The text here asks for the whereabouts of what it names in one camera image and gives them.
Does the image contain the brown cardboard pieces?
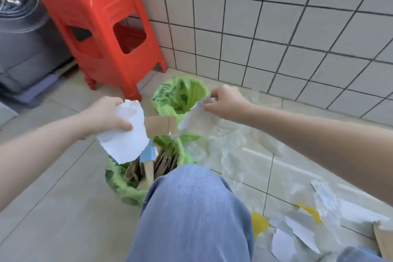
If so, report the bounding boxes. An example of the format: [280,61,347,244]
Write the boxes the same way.
[124,116,185,190]

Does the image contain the purple washing machine stand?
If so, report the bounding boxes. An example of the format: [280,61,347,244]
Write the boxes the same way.
[9,73,62,107]

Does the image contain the red plastic stool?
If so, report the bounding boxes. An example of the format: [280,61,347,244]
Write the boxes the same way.
[38,0,168,101]

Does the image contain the clear plastic film scraps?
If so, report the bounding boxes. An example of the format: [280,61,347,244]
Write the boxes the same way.
[184,90,341,262]

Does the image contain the person's right hand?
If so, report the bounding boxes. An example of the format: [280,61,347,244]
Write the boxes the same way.
[203,84,254,124]

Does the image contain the grey washing machine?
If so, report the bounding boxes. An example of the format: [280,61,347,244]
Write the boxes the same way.
[0,0,73,93]

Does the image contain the person's leg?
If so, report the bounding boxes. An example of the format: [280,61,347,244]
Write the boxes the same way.
[127,164,255,262]
[336,246,384,262]

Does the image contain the person's left leg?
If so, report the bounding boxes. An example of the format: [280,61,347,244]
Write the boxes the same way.
[127,164,255,262]

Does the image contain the yellow foam net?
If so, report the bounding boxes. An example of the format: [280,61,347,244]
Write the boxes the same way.
[299,205,322,224]
[251,212,270,238]

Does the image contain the person's left forearm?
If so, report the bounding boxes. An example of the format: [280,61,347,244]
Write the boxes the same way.
[0,114,93,213]

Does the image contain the long cardboard box strip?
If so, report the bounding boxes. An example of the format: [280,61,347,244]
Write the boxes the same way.
[372,221,393,261]

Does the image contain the person's left hand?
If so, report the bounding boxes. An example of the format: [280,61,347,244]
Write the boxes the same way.
[79,96,134,141]

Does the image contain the person's right forearm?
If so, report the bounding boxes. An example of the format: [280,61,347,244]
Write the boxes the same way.
[242,102,393,207]

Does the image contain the person's right leg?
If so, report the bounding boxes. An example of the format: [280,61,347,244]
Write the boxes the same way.
[336,246,384,262]

